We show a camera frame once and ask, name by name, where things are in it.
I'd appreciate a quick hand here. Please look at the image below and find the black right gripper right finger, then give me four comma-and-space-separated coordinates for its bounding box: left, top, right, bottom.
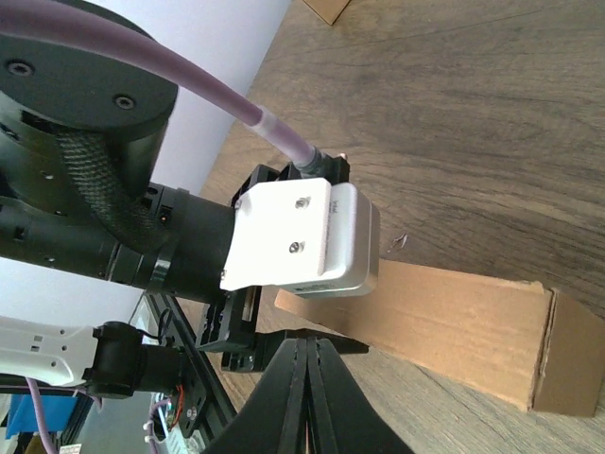
305, 338, 412, 454

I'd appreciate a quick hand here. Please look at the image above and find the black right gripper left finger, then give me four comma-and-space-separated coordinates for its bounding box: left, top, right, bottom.
206, 340, 308, 454

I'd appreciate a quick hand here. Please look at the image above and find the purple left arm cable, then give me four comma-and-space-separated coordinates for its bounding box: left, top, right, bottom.
0, 3, 351, 183

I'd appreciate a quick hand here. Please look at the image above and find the folded small cardboard box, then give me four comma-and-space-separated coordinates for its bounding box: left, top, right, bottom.
303, 0, 350, 26

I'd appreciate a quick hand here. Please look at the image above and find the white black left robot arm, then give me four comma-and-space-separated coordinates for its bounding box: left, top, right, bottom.
1, 1, 379, 398

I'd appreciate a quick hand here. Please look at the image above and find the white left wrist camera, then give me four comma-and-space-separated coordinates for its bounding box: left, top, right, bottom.
220, 178, 380, 299

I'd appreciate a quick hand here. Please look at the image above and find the black aluminium frame rail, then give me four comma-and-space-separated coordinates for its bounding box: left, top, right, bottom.
144, 294, 236, 449

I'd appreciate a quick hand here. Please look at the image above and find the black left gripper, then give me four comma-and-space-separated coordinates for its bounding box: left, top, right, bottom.
196, 163, 350, 372

